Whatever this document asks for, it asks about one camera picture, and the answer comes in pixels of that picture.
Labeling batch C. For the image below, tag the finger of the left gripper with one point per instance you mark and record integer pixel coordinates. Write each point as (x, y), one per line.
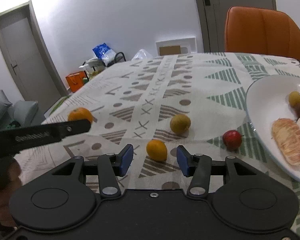
(15, 140)

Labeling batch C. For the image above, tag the small yellow orange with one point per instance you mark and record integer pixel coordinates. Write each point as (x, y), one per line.
(157, 150)

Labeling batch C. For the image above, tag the small red apple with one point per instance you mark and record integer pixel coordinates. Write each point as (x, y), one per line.
(232, 139)

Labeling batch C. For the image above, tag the green floor mat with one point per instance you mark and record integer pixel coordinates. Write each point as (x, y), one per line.
(58, 104)

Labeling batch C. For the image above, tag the orange box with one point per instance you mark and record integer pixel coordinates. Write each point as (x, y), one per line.
(75, 80)

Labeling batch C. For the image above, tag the patterned tablecloth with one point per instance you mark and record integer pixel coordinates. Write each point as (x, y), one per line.
(133, 103)

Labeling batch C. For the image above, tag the brown cardboard piece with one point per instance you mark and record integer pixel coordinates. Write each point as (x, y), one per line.
(169, 50)

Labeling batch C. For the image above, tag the white ceramic plate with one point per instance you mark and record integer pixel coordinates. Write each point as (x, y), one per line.
(267, 101)

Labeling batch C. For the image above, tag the peeled pomelo segment large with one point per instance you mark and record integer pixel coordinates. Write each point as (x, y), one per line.
(286, 134)

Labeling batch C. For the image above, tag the green-brown kiwi fruit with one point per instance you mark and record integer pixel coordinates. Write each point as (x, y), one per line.
(180, 123)

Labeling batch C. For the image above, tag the large orange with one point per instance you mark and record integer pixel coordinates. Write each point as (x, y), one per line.
(80, 114)

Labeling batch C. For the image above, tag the grey sofa cushion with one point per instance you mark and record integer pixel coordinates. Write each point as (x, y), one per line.
(18, 115)

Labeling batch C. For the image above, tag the person's left hand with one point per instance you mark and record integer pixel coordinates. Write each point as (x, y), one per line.
(15, 183)

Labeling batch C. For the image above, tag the blue white bag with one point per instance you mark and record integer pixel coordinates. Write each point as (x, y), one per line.
(104, 53)

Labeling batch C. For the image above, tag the orange leather chair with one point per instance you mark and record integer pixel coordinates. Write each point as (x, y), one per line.
(261, 31)

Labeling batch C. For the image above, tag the yellow-green round fruit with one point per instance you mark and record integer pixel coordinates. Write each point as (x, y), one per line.
(294, 99)

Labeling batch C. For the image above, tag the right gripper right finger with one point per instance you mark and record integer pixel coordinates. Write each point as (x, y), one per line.
(240, 194)

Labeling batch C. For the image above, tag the black metal rack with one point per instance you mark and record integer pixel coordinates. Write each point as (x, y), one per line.
(97, 65)

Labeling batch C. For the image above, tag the grey door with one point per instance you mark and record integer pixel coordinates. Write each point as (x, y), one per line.
(27, 58)
(224, 23)

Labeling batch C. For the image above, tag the white plastic bag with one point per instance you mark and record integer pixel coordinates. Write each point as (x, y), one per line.
(142, 54)

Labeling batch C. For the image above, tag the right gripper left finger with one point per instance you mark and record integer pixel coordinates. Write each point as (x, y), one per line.
(68, 194)

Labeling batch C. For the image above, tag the white foam packaging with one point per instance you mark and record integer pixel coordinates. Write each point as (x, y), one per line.
(188, 45)

